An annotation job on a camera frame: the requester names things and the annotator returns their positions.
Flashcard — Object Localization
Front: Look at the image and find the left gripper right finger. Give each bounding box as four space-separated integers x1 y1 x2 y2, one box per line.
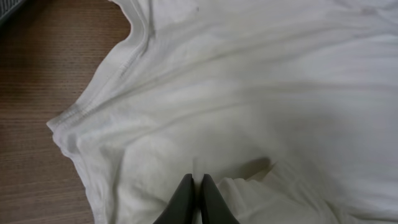
199 174 239 224

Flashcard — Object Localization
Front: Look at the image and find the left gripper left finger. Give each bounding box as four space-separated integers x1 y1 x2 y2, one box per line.
154 174 196 224

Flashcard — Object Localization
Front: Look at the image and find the white t-shirt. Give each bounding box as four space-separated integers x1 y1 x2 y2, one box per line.
48 0 397 223

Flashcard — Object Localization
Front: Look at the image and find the grey folded garment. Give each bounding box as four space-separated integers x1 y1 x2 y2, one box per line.
0 0 27 26

